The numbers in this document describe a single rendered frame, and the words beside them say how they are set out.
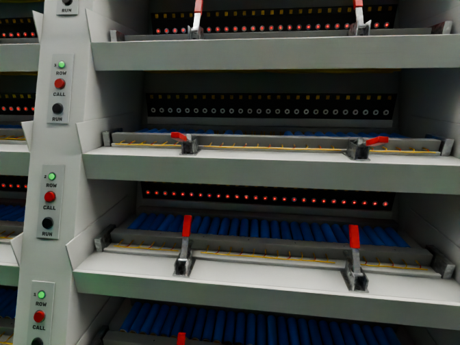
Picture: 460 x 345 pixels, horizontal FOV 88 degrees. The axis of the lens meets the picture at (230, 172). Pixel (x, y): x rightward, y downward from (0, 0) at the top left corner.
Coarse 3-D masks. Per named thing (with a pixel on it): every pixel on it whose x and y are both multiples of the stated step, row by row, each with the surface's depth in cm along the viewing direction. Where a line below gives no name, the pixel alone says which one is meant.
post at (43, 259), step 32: (96, 0) 42; (128, 0) 52; (64, 32) 42; (96, 96) 43; (128, 96) 54; (64, 128) 41; (32, 160) 41; (64, 160) 40; (32, 192) 40; (64, 192) 40; (96, 192) 44; (128, 192) 55; (32, 224) 40; (64, 224) 39; (32, 256) 40; (64, 256) 39; (64, 288) 39; (64, 320) 38
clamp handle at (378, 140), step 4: (380, 136) 30; (384, 136) 30; (360, 140) 36; (368, 140) 32; (372, 140) 31; (376, 140) 30; (380, 140) 30; (384, 140) 30; (388, 140) 30; (356, 144) 37; (360, 144) 35; (364, 144) 34; (368, 144) 32; (372, 144) 32; (376, 144) 31; (380, 144) 31
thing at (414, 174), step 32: (96, 128) 43; (128, 128) 54; (416, 128) 47; (448, 128) 39; (96, 160) 40; (128, 160) 39; (160, 160) 39; (192, 160) 38; (224, 160) 37; (256, 160) 37; (288, 160) 36; (320, 160) 36; (384, 160) 36; (416, 160) 36; (448, 160) 36; (416, 192) 36; (448, 192) 35
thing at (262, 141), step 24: (120, 144) 43; (144, 144) 42; (216, 144) 43; (240, 144) 42; (264, 144) 42; (288, 144) 41; (312, 144) 41; (336, 144) 40; (384, 144) 39; (408, 144) 39; (432, 144) 38
